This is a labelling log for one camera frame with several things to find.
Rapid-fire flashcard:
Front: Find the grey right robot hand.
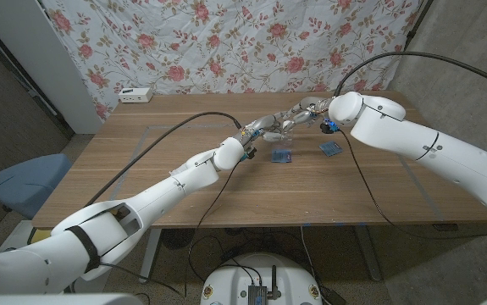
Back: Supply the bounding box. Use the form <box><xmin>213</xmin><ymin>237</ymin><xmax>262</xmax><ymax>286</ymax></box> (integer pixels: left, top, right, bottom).
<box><xmin>282</xmin><ymin>96</ymin><xmax>335</xmax><ymax>132</ymax></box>

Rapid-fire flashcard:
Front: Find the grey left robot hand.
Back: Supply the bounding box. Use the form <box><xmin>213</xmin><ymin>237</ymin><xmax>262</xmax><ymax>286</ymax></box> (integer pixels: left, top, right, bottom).
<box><xmin>236</xmin><ymin>112</ymin><xmax>295</xmax><ymax>149</ymax></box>

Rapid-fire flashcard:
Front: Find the blue sugar packet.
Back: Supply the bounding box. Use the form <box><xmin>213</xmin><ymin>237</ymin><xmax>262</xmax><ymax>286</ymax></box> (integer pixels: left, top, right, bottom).
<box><xmin>270</xmin><ymin>148</ymin><xmax>293</xmax><ymax>164</ymax></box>
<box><xmin>318</xmin><ymin>140</ymin><xmax>344</xmax><ymax>158</ymax></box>

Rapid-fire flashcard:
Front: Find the floral backdrop cloth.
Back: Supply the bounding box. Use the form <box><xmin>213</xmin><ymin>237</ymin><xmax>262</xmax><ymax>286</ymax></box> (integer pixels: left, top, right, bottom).
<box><xmin>39</xmin><ymin>0</ymin><xmax>422</xmax><ymax>122</ymax></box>

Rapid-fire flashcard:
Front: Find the white power strip box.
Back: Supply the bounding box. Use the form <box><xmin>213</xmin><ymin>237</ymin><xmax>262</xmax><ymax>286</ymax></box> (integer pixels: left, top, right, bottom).
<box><xmin>118</xmin><ymin>86</ymin><xmax>154</xmax><ymax>104</ymax></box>

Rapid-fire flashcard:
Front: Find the black backdrop stand pole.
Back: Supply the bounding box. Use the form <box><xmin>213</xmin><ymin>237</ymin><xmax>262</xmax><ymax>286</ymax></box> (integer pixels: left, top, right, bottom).
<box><xmin>402</xmin><ymin>0</ymin><xmax>434</xmax><ymax>54</ymax></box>

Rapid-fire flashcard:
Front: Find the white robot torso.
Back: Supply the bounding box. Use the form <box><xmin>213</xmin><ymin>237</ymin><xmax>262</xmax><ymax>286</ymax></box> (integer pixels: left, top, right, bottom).
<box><xmin>200</xmin><ymin>252</ymin><xmax>324</xmax><ymax>305</ymax></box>

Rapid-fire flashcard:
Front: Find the grey table leg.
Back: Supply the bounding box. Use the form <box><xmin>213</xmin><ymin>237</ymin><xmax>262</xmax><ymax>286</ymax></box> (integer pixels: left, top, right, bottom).
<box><xmin>352</xmin><ymin>224</ymin><xmax>383</xmax><ymax>283</ymax></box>

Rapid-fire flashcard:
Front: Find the black computer box with antenna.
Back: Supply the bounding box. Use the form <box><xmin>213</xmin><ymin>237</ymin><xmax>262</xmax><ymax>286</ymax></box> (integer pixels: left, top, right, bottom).
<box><xmin>248</xmin><ymin>265</ymin><xmax>281</xmax><ymax>305</ymax></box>

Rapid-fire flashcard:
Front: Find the white table leg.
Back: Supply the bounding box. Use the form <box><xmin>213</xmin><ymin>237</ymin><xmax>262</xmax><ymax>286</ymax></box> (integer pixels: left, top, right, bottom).
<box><xmin>138</xmin><ymin>228</ymin><xmax>163</xmax><ymax>283</ymax></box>

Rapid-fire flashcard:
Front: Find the blue padded chair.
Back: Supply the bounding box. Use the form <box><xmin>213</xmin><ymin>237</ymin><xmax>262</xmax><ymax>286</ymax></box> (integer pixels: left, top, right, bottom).
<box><xmin>0</xmin><ymin>152</ymin><xmax>74</xmax><ymax>220</ymax></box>

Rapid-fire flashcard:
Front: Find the yellow and black floor mat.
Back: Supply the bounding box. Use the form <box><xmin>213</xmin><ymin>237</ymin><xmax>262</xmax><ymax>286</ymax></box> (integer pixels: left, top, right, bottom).
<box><xmin>26</xmin><ymin>227</ymin><xmax>58</xmax><ymax>247</ymax></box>

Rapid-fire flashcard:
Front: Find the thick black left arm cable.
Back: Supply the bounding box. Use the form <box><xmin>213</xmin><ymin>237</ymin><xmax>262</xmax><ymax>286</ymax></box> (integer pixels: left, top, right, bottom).
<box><xmin>84</xmin><ymin>111</ymin><xmax>243</xmax><ymax>208</ymax></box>

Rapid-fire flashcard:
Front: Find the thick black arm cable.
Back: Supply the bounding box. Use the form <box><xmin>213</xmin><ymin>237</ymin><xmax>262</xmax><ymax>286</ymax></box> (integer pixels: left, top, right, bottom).
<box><xmin>334</xmin><ymin>51</ymin><xmax>487</xmax><ymax>97</ymax></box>
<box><xmin>84</xmin><ymin>111</ymin><xmax>243</xmax><ymax>208</ymax></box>

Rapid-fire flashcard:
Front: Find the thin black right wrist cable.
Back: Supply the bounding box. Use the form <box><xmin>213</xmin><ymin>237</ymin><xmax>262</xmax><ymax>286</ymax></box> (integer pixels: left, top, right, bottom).
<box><xmin>339</xmin><ymin>130</ymin><xmax>487</xmax><ymax>241</ymax></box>

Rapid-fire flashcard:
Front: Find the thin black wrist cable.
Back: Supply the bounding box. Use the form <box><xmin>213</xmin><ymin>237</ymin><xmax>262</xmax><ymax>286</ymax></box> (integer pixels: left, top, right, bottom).
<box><xmin>182</xmin><ymin>159</ymin><xmax>244</xmax><ymax>297</ymax></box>
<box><xmin>339</xmin><ymin>130</ymin><xmax>487</xmax><ymax>241</ymax></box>

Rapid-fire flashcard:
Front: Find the thin black left wrist cable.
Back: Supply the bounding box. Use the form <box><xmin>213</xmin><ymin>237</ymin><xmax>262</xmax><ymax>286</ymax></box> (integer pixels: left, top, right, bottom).
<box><xmin>182</xmin><ymin>159</ymin><xmax>244</xmax><ymax>297</ymax></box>

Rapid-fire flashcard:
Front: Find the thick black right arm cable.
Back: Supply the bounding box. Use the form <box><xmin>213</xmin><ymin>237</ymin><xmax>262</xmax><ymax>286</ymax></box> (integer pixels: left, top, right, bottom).
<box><xmin>334</xmin><ymin>51</ymin><xmax>487</xmax><ymax>97</ymax></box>

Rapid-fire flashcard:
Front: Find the black straight floor cable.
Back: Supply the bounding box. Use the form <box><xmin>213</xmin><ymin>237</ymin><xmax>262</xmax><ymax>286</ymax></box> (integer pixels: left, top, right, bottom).
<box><xmin>300</xmin><ymin>225</ymin><xmax>327</xmax><ymax>293</ymax></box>

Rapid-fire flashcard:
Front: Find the black looped floor cable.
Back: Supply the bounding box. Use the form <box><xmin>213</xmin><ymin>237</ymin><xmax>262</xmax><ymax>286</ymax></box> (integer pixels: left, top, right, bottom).
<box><xmin>187</xmin><ymin>233</ymin><xmax>227</xmax><ymax>283</ymax></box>

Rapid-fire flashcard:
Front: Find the white wall panel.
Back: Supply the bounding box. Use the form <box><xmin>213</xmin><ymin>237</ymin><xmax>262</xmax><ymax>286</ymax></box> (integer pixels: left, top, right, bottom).
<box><xmin>0</xmin><ymin>0</ymin><xmax>104</xmax><ymax>136</ymax></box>

